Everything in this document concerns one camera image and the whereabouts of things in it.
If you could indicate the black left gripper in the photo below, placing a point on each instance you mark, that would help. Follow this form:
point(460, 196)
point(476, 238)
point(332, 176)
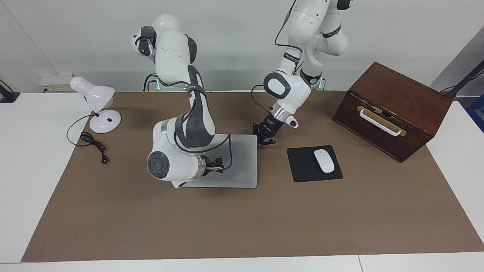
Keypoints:
point(269, 128)

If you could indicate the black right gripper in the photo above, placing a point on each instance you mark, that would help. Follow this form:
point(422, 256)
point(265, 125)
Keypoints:
point(211, 161)

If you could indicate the silver grey laptop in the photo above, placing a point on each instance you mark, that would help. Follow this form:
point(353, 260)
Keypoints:
point(242, 166)

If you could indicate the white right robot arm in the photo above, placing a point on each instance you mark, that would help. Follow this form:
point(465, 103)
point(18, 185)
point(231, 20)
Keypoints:
point(174, 162)

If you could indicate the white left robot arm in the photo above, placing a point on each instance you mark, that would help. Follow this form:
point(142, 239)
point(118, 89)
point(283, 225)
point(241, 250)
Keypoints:
point(298, 88)

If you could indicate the black mouse pad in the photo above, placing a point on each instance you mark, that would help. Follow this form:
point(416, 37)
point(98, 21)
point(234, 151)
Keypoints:
point(300, 166)

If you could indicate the white computer mouse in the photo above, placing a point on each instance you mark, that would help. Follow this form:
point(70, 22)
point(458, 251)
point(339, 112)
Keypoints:
point(324, 161)

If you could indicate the brown table mat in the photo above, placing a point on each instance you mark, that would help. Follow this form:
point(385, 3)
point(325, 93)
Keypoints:
point(242, 223)

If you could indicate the white desk lamp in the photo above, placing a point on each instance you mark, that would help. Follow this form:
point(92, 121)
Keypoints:
point(100, 96)

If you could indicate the dark brown wooden box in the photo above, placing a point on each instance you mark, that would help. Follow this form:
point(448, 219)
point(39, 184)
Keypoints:
point(401, 90)

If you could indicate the white power strip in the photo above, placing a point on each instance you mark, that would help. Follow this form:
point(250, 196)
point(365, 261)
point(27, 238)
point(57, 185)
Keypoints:
point(56, 83)

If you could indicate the black stand leg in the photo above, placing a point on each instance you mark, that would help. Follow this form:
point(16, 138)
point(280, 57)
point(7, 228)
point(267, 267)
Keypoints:
point(463, 81)

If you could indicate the blue crate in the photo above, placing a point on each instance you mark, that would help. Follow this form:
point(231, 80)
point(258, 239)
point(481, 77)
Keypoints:
point(477, 113)

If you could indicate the black clamp base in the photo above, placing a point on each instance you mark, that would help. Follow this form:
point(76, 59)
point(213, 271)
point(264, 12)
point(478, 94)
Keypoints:
point(7, 95)

